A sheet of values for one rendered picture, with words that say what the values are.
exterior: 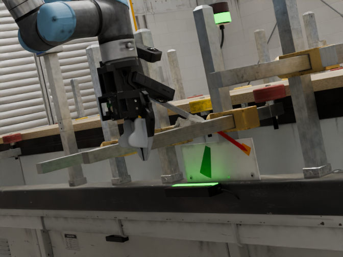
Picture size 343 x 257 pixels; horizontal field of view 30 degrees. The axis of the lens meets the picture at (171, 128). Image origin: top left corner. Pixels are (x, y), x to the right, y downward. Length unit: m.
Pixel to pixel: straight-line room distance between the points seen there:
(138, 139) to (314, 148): 0.37
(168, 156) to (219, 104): 0.27
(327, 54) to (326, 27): 9.44
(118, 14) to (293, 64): 0.37
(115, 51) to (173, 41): 10.41
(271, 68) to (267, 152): 0.55
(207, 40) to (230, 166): 0.31
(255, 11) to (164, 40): 1.70
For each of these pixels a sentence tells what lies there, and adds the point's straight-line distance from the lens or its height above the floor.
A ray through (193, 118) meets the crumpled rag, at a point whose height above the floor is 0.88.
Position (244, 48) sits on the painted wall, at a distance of 11.70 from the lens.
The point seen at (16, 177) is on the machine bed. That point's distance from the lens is 3.08.
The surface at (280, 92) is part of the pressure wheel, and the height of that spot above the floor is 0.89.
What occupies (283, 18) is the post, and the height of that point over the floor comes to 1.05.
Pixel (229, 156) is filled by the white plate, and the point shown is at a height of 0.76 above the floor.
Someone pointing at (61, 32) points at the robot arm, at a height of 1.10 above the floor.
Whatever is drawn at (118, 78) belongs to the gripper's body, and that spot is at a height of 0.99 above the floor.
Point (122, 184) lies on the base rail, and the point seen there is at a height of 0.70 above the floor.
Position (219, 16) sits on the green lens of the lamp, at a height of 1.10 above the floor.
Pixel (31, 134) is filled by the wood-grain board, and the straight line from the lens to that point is 2.79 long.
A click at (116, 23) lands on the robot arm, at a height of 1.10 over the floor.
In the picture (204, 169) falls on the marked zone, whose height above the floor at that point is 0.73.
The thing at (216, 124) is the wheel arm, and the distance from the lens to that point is 1.48.
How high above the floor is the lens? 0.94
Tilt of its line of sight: 3 degrees down
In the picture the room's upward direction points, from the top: 12 degrees counter-clockwise
